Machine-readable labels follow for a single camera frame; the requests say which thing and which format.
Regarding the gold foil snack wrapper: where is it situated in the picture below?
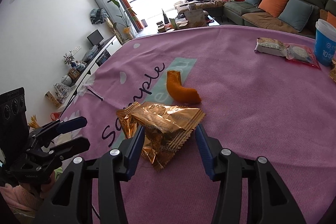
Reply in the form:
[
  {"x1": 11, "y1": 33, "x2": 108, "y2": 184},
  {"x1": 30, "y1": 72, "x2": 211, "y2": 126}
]
[{"x1": 116, "y1": 102, "x2": 206, "y2": 172}]

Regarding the pink sleeved left forearm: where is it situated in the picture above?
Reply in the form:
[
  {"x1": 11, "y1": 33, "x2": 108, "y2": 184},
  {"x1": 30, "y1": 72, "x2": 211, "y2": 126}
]
[{"x1": 1, "y1": 184, "x2": 43, "y2": 211}]

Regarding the person's left hand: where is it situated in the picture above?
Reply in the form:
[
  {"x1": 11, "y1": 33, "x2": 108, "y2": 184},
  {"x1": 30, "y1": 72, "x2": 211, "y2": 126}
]
[{"x1": 19, "y1": 171, "x2": 56, "y2": 199}]

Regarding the small black monitor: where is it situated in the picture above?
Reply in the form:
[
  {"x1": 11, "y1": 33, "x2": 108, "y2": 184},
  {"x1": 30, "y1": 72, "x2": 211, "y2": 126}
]
[{"x1": 87, "y1": 30, "x2": 104, "y2": 47}]

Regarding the white tv cabinet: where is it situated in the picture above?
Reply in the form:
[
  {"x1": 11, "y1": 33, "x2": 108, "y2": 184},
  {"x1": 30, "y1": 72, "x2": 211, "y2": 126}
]
[{"x1": 57, "y1": 36, "x2": 121, "y2": 112}]

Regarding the pink daisy blanket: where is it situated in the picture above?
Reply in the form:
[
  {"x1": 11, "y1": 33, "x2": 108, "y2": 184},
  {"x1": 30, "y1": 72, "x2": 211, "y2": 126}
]
[{"x1": 62, "y1": 25, "x2": 335, "y2": 223}]

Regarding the tall green potted plant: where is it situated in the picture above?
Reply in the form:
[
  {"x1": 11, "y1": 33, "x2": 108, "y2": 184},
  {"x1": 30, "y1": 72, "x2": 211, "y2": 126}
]
[{"x1": 108, "y1": 0, "x2": 134, "y2": 40}]

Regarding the white standing air conditioner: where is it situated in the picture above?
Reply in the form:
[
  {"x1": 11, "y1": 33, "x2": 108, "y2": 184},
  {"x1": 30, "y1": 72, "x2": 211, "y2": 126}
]
[{"x1": 95, "y1": 0, "x2": 135, "y2": 41}]

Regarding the flat gold wrapper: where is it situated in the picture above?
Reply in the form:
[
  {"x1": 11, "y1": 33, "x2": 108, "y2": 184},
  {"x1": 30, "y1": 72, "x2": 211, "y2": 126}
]
[{"x1": 329, "y1": 58, "x2": 336, "y2": 83}]

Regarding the red clear cookie packet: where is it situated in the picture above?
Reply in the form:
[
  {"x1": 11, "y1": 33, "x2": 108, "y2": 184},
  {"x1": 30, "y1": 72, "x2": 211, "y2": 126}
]
[{"x1": 286, "y1": 44, "x2": 321, "y2": 70}]

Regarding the beige packaged snack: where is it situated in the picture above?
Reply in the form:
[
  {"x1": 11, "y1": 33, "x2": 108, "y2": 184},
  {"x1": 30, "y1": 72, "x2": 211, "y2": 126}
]
[{"x1": 255, "y1": 38, "x2": 287, "y2": 57}]

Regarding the blue white lidded cup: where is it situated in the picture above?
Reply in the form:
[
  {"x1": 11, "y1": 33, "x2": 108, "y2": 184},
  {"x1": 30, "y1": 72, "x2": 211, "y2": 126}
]
[{"x1": 314, "y1": 19, "x2": 336, "y2": 67}]

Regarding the coffee table with jars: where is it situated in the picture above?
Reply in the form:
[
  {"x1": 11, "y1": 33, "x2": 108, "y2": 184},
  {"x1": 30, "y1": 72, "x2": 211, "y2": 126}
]
[{"x1": 156, "y1": 9, "x2": 220, "y2": 34}]

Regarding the orange cushion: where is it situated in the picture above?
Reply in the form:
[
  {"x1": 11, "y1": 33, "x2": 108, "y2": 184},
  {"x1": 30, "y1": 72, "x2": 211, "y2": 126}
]
[
  {"x1": 327, "y1": 12, "x2": 336, "y2": 28},
  {"x1": 258, "y1": 0, "x2": 289, "y2": 18}
]

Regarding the green sectional sofa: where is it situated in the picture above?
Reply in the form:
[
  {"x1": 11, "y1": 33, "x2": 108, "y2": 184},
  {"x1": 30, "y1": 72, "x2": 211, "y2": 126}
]
[{"x1": 223, "y1": 0, "x2": 335, "y2": 38}]

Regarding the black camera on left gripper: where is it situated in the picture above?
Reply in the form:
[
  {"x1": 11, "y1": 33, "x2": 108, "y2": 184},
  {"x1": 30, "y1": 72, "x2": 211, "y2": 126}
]
[{"x1": 1, "y1": 87, "x2": 29, "y2": 163}]

